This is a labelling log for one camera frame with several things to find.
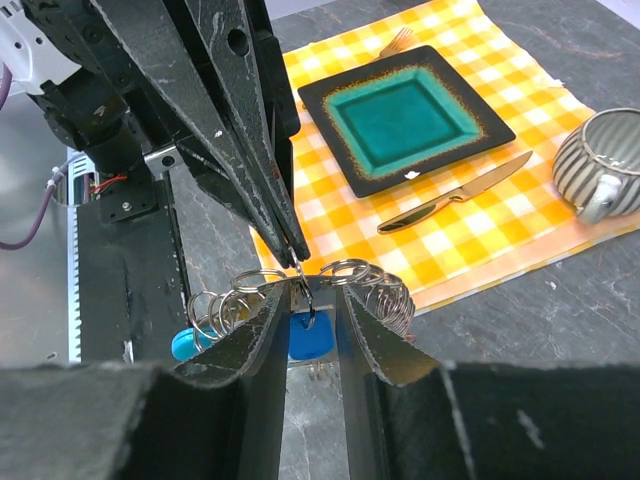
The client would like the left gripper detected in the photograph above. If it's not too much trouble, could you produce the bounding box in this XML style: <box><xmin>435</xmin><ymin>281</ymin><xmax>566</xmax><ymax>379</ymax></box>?
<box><xmin>23</xmin><ymin>1</ymin><xmax>310</xmax><ymax>260</ymax></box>

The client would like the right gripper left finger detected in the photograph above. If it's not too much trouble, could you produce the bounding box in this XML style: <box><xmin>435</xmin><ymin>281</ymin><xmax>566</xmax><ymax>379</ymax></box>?
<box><xmin>1</xmin><ymin>284</ymin><xmax>291</xmax><ymax>479</ymax></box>

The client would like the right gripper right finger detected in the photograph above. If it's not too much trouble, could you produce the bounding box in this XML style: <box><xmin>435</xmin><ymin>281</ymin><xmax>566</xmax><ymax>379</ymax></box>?
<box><xmin>336</xmin><ymin>288</ymin><xmax>639</xmax><ymax>479</ymax></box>

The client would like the small blue key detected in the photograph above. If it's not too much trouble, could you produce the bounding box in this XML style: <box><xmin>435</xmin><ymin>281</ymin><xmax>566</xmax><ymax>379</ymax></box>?
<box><xmin>288</xmin><ymin>310</ymin><xmax>335</xmax><ymax>380</ymax></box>

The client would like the keyring with keys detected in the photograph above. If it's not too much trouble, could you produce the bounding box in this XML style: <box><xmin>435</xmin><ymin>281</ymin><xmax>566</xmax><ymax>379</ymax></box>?
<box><xmin>186</xmin><ymin>258</ymin><xmax>415</xmax><ymax>343</ymax></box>

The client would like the blue carabiner tag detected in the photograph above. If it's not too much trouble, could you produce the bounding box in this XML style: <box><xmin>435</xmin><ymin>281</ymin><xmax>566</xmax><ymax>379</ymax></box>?
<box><xmin>171</xmin><ymin>328</ymin><xmax>220</xmax><ymax>362</ymax></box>

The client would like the teal square plate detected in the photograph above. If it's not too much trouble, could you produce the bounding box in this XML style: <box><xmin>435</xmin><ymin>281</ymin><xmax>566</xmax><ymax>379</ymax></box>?
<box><xmin>298</xmin><ymin>46</ymin><xmax>516</xmax><ymax>198</ymax></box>

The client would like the gold fork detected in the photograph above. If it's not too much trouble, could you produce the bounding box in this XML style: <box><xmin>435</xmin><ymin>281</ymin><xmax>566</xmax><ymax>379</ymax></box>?
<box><xmin>374</xmin><ymin>27</ymin><xmax>415</xmax><ymax>61</ymax></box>

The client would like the orange checkered cloth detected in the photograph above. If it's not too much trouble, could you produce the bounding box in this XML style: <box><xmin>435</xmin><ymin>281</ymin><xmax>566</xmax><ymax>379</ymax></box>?
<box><xmin>284</xmin><ymin>1</ymin><xmax>639</xmax><ymax>312</ymax></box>

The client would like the gold knife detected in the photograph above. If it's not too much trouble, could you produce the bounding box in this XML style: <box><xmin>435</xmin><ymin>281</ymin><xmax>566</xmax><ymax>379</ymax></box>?
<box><xmin>377</xmin><ymin>151</ymin><xmax>533</xmax><ymax>234</ymax></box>

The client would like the striped grey mug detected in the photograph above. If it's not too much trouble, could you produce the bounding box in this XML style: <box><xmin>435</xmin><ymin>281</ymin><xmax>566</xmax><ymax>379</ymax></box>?
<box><xmin>552</xmin><ymin>108</ymin><xmax>639</xmax><ymax>225</ymax></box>

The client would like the grey cable duct rail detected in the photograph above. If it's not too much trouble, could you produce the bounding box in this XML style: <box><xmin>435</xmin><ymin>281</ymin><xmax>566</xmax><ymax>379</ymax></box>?
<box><xmin>66</xmin><ymin>148</ymin><xmax>96</xmax><ymax>363</ymax></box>

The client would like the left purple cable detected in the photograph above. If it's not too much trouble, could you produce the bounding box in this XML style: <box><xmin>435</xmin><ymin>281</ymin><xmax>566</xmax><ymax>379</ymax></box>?
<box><xmin>0</xmin><ymin>64</ymin><xmax>81</xmax><ymax>251</ymax></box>

